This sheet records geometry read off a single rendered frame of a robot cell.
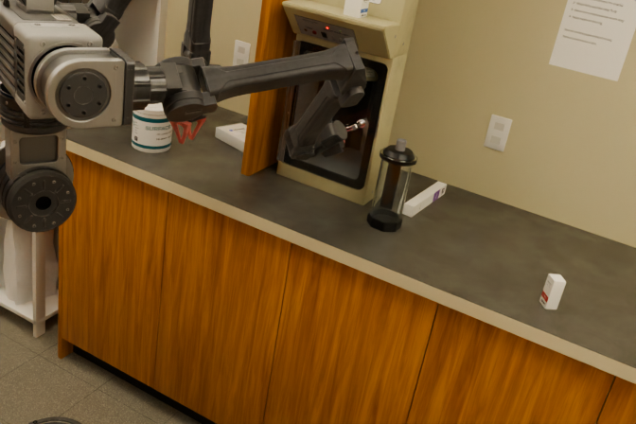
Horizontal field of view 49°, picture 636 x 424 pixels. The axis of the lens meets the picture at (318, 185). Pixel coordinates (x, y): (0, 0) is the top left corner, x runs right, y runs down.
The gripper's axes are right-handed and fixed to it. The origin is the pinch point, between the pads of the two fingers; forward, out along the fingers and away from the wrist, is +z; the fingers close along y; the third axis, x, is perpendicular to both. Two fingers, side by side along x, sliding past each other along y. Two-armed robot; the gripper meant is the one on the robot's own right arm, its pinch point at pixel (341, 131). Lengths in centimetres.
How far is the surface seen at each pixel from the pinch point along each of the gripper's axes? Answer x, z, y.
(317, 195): 16.3, 1.4, -16.9
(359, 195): 4.6, 5.5, -21.0
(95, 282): 103, -20, -22
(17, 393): 138, -42, -50
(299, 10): -3.9, -5.6, 36.1
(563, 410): -45, -22, -82
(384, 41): -24.0, -3.3, 19.8
